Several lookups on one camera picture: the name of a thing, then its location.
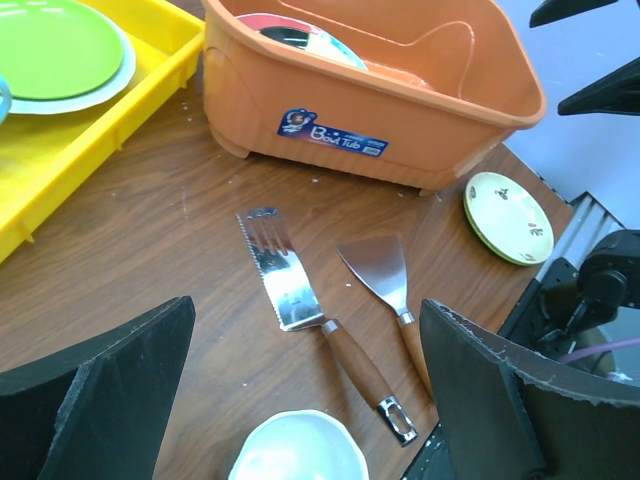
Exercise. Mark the slotted spatula wooden handle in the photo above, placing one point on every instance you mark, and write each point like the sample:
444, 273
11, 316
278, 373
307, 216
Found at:
297, 307

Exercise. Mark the lime green plate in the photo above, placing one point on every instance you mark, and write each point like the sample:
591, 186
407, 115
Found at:
56, 49

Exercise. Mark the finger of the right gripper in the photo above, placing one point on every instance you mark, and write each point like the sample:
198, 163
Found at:
616, 93
550, 11

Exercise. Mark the red and teal plate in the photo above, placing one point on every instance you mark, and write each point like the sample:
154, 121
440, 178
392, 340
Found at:
257, 21

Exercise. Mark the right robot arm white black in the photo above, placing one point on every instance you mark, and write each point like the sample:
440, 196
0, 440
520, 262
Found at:
608, 278

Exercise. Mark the white scalloped plate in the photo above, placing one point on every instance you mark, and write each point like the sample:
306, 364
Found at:
95, 97

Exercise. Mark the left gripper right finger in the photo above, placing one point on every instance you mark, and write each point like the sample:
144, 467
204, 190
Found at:
510, 413

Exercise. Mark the white cup green handle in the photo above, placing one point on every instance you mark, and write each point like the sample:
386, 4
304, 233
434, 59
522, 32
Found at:
302, 444

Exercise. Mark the yellow plastic tray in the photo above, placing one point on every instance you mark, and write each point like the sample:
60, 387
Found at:
44, 159

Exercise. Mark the solid spatula wooden handle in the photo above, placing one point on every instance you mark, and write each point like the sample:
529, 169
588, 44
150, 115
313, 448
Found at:
379, 263

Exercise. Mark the orange plastic dish bin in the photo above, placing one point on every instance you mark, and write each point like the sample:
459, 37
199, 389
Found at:
443, 83

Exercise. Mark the cream plate small motifs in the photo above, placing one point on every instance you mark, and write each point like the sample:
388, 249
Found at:
508, 219

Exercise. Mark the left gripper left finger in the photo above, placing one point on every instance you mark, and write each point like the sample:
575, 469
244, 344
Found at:
97, 409

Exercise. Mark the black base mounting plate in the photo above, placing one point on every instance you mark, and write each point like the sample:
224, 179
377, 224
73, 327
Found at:
434, 461

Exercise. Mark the light blue mug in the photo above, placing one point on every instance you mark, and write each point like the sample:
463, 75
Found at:
5, 99

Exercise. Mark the cream plate black mark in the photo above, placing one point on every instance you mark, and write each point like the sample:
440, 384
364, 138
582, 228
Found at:
317, 43

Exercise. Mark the aluminium frame rail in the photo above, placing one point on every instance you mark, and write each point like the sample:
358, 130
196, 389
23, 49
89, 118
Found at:
598, 208

